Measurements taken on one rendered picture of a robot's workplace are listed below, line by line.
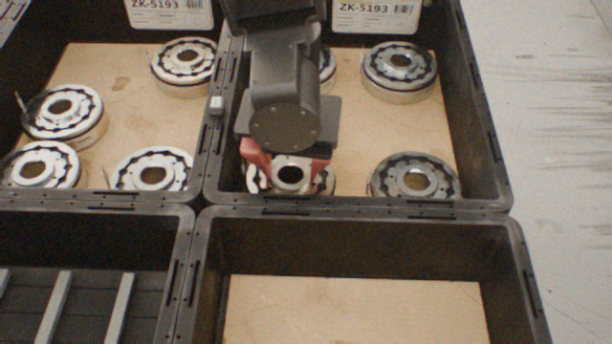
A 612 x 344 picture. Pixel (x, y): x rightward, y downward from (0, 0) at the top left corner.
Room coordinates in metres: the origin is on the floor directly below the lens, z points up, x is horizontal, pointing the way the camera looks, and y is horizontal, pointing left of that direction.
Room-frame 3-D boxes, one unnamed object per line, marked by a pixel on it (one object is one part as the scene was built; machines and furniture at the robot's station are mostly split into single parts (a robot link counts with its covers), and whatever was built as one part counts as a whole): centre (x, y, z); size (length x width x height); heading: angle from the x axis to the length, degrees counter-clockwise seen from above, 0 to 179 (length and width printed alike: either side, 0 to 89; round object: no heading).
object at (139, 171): (0.41, 0.17, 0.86); 0.05 x 0.05 x 0.01
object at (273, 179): (0.41, 0.01, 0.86); 0.05 x 0.05 x 0.01
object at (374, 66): (0.62, -0.14, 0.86); 0.10 x 0.10 x 0.01
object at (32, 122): (0.53, 0.31, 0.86); 0.10 x 0.10 x 0.01
